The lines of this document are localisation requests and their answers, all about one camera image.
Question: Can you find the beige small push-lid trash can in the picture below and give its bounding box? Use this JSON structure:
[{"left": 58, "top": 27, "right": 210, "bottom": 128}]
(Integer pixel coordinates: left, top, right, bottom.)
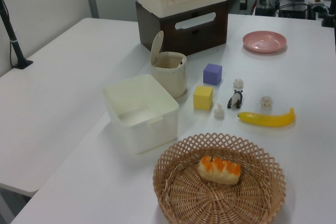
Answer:
[{"left": 150, "top": 30, "right": 188, "bottom": 98}]

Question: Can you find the cream open plastic bin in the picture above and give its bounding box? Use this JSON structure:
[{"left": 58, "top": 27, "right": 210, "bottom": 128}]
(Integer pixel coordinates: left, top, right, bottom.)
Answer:
[{"left": 102, "top": 73, "right": 180, "bottom": 155}]

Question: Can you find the yellow cube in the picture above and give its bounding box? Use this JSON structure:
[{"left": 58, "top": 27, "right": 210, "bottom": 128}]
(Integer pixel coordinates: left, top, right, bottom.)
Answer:
[{"left": 193, "top": 85, "right": 214, "bottom": 110}]

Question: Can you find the purple cube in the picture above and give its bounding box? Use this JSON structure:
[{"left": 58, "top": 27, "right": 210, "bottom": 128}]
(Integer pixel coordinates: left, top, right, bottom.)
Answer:
[{"left": 203, "top": 63, "right": 223, "bottom": 86}]

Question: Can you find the dark brown drawer cabinet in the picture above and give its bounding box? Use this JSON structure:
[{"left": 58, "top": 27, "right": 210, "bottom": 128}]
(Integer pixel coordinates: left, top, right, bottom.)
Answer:
[{"left": 135, "top": 0, "right": 229, "bottom": 56}]

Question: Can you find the panda figurine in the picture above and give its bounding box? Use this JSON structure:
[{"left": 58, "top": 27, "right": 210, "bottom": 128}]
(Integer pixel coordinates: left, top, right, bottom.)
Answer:
[{"left": 227, "top": 89, "right": 246, "bottom": 110}]

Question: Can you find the bread roll with orange topping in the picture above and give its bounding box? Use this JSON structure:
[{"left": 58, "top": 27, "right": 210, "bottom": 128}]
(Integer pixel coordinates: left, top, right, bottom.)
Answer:
[{"left": 198, "top": 155, "right": 242, "bottom": 185}]

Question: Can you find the yellow banana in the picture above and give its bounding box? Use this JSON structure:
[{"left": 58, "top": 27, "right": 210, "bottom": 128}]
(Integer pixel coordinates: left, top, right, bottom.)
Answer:
[{"left": 237, "top": 107, "right": 296, "bottom": 128}]

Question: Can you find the pink plate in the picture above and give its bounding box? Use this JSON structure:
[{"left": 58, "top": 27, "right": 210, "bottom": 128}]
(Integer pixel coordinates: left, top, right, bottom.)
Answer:
[{"left": 242, "top": 30, "right": 288, "bottom": 53}]

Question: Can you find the woven wicker basket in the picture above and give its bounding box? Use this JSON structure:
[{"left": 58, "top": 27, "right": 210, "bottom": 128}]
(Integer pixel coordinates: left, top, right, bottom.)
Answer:
[{"left": 152, "top": 132, "right": 287, "bottom": 224}]

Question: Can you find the black box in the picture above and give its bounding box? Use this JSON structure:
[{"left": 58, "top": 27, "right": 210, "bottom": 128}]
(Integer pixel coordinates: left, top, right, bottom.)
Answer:
[{"left": 254, "top": 6, "right": 275, "bottom": 17}]

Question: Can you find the black desk equipment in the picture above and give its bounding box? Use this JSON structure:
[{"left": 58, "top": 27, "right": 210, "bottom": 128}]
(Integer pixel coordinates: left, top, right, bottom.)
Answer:
[{"left": 278, "top": 3, "right": 308, "bottom": 19}]

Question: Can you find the black pole with clamp base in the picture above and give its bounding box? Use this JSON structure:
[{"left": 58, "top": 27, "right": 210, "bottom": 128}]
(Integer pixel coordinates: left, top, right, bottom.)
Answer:
[{"left": 0, "top": 0, "right": 34, "bottom": 70}]

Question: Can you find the black stand with clamp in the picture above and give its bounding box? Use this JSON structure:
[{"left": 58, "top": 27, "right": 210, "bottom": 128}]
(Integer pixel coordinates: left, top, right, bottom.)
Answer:
[{"left": 320, "top": 0, "right": 336, "bottom": 28}]

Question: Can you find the white drawer handle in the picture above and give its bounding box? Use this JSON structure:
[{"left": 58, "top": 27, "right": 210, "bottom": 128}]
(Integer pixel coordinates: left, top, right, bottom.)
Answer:
[{"left": 175, "top": 12, "right": 217, "bottom": 30}]

